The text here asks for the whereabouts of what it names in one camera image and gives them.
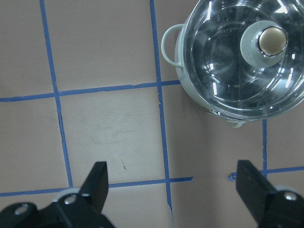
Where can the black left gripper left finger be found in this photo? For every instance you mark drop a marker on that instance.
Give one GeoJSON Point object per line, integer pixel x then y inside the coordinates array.
{"type": "Point", "coordinates": [71, 208]}

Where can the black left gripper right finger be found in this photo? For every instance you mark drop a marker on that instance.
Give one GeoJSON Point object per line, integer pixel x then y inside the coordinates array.
{"type": "Point", "coordinates": [270, 206]}

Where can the glass pot lid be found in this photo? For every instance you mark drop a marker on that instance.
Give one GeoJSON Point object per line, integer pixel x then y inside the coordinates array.
{"type": "Point", "coordinates": [212, 14]}

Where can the pale green electric pot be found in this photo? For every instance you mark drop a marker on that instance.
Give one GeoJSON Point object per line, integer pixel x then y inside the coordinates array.
{"type": "Point", "coordinates": [183, 71]}

